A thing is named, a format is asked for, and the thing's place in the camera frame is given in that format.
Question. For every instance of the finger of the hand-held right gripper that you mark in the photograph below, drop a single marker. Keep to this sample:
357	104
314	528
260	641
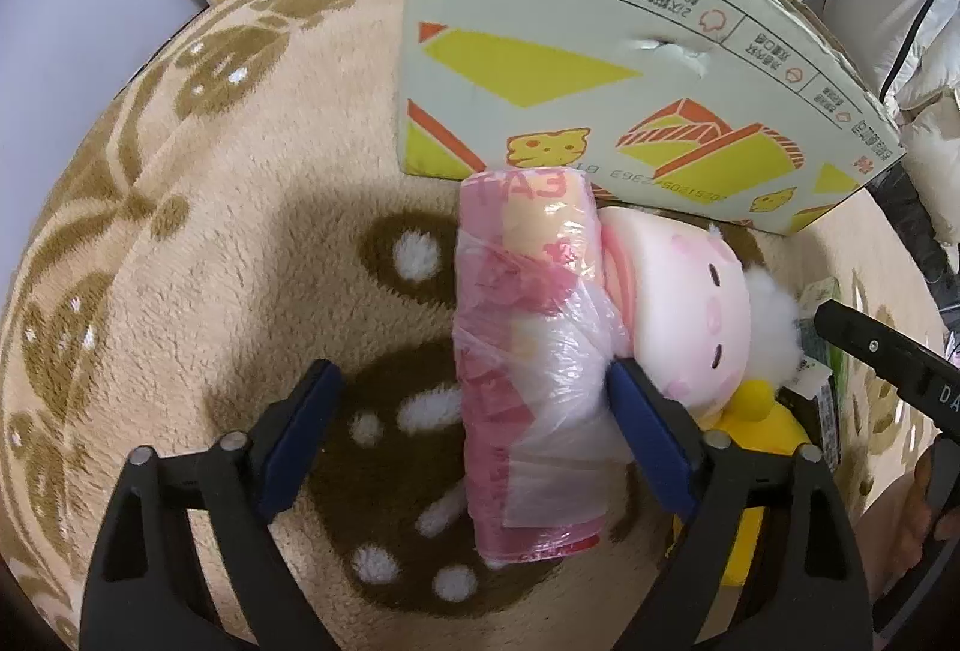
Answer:
855	336

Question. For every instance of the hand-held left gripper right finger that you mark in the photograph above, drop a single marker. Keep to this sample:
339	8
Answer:
652	433

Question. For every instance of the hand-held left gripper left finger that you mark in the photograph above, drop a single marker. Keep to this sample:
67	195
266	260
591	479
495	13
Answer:
300	426

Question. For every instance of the yellow plush toy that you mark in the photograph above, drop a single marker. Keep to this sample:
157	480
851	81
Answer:
757	418

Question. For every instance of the pink swirl roll plush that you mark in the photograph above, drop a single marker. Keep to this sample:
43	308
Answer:
690	291

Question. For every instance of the pink roll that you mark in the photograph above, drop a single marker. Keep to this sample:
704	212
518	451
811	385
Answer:
517	291

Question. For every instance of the person's right hand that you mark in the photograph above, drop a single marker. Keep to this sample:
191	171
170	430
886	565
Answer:
919	508

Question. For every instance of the green packet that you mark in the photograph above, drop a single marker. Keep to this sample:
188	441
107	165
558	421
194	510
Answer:
821	388

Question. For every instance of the white padded armchair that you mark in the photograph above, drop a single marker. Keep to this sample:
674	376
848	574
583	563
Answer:
934	148

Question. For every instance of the beige butterfly print blanket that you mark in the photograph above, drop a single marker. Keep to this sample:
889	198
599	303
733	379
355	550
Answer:
262	186

